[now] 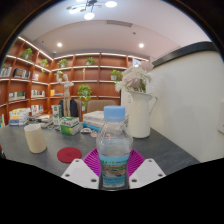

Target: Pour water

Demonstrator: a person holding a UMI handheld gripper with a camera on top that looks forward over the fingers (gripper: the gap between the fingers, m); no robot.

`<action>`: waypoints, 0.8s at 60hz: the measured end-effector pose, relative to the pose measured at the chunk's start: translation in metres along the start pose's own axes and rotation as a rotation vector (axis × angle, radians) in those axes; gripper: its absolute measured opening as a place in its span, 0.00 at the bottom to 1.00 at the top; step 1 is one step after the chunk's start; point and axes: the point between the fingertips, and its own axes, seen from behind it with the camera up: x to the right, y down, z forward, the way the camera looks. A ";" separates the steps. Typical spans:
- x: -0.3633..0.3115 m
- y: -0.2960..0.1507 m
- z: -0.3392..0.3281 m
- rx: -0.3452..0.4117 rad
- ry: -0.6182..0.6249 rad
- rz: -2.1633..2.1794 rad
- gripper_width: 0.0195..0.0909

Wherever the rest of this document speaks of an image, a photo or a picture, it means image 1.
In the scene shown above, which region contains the flat round red coaster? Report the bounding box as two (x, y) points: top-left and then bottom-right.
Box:
(56, 146), (83, 164)

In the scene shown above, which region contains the cream cup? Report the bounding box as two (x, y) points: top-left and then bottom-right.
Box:
(23, 123), (48, 155)

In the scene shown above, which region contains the flat green-white box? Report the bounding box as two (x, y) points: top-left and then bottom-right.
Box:
(59, 116), (84, 136)

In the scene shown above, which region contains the dark chair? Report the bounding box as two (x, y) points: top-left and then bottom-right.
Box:
(58, 98), (79, 118)

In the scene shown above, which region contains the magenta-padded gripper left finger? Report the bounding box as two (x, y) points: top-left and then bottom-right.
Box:
(60, 148), (102, 190)

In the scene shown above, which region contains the white book stack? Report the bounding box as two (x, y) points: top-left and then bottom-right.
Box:
(82, 110), (130, 133)

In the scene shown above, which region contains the pale pink flower bouquet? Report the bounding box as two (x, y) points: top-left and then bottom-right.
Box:
(114, 60), (155, 94)

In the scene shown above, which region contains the white pitcher vase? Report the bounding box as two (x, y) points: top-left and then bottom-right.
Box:
(127, 90), (158, 139)

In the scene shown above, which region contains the clear blue-capped water bottle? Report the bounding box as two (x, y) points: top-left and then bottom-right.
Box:
(95, 105), (134, 191)

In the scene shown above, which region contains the ceiling air vent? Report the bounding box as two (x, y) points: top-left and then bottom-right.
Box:
(106, 19), (133, 28)

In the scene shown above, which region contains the wooden shelf unit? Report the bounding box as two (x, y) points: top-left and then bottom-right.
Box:
(0, 34), (151, 128)

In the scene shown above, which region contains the beige chair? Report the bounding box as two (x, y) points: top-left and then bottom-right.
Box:
(86, 99), (118, 114)

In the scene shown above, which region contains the dark magazine stack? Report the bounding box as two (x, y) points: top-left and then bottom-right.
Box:
(28, 113), (54, 129)

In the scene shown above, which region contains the colourful book stack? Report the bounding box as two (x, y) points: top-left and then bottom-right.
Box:
(8, 107), (32, 127)

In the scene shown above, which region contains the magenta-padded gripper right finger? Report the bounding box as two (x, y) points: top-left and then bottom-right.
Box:
(128, 148), (167, 190)

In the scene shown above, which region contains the tall green-white carton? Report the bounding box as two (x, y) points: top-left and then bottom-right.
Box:
(51, 104), (63, 127)

